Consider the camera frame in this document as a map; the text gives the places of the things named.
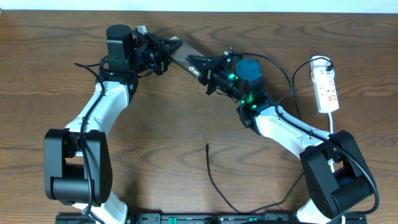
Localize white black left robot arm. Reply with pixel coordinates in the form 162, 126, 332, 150
44, 24, 183, 223

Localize white USB charger adapter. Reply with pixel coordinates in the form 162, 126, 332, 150
310, 55, 335, 77

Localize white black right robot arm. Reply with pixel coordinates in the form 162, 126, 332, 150
184, 51, 380, 223

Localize Galaxy S25 Ultra smartphone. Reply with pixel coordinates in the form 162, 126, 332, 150
170, 41, 204, 78

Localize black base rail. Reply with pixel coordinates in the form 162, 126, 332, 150
55, 213, 368, 224

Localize white power strip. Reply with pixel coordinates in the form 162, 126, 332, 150
311, 67, 339, 113

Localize black USB charging cable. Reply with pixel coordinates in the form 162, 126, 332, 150
205, 60, 334, 215

